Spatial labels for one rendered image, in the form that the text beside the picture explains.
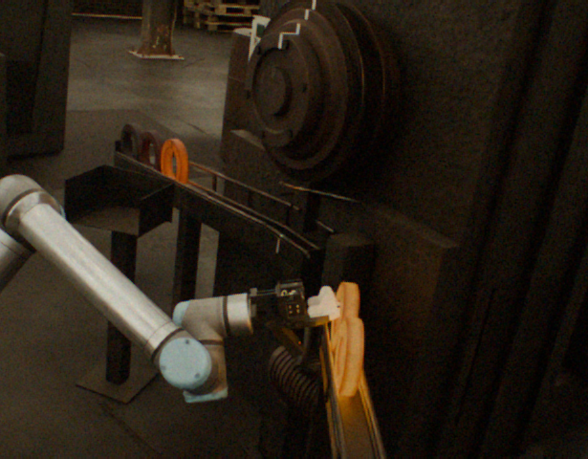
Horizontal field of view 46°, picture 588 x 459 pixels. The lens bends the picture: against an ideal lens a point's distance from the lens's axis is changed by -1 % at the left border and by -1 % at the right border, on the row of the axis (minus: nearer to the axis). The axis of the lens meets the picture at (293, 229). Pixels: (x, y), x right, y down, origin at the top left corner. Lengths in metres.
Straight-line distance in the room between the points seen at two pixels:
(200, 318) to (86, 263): 0.26
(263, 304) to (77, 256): 0.39
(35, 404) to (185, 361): 1.14
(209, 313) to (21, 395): 1.10
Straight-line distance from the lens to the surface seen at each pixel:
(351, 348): 1.33
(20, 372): 2.58
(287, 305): 1.49
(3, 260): 1.71
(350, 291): 1.49
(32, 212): 1.55
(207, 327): 1.50
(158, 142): 2.62
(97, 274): 1.45
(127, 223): 2.20
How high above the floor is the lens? 1.45
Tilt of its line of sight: 22 degrees down
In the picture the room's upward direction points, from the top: 8 degrees clockwise
